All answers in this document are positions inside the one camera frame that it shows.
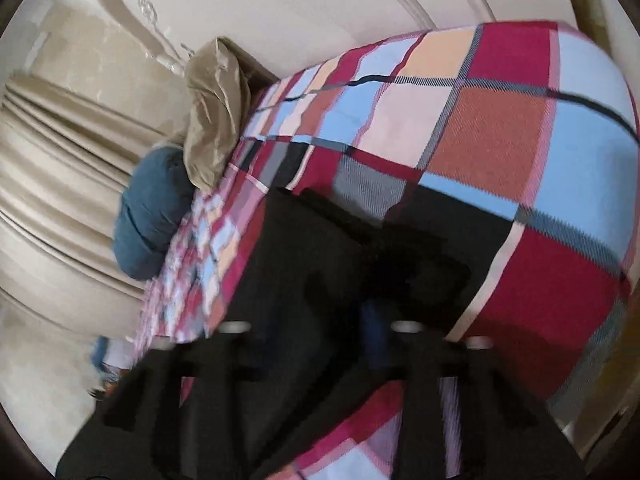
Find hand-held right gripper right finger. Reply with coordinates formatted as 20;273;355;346
357;302;587;480

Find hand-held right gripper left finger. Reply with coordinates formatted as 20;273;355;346
55;280;321;480

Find black pants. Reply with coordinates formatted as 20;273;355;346
200;186;518;480

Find blue cloth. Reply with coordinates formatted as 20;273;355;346
90;336;110;368

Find blue pillow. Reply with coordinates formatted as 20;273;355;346
114;149;199;282

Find plaid bed cover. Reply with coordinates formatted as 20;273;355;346
131;20;640;480

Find tan pillow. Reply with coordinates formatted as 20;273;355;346
182;36;252;194

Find beige curtain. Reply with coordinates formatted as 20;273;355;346
0;71;173;342

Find white bed headboard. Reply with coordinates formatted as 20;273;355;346
94;0;578;92

